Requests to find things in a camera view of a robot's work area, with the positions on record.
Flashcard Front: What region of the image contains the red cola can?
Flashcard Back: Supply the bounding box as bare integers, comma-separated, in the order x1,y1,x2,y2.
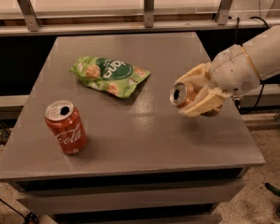
45,100,87,155

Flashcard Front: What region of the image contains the grey drawer cabinet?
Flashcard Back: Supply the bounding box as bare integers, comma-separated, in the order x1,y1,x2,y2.
0,33,264,224

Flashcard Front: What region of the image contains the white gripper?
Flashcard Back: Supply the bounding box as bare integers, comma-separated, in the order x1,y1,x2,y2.
176,45,260,118

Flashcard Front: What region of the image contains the black cable on floor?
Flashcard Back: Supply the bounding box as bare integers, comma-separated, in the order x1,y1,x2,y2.
0,191,40,224

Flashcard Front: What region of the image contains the orange soda can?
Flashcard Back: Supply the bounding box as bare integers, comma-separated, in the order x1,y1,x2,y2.
170,81,222,118

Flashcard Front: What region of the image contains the green snack bag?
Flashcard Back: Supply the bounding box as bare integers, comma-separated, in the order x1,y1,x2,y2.
70,56,150,99

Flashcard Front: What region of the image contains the right metal bracket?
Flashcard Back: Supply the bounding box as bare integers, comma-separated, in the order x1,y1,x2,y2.
215,0,232,25

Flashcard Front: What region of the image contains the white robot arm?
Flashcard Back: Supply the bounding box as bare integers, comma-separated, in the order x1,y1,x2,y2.
170,25,280,118

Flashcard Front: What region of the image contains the black cable at rail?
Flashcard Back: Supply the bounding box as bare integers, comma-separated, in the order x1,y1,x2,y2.
232,15,280,115

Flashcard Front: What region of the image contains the left metal bracket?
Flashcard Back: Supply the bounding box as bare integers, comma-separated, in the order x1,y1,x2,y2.
17,0,40,32

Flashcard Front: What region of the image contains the metal bracket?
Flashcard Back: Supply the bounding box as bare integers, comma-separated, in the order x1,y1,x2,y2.
144,0,154,28
215,0,232,25
17,0,40,32

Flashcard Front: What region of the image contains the middle metal bracket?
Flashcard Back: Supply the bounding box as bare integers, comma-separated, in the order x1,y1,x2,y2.
144,0,154,28

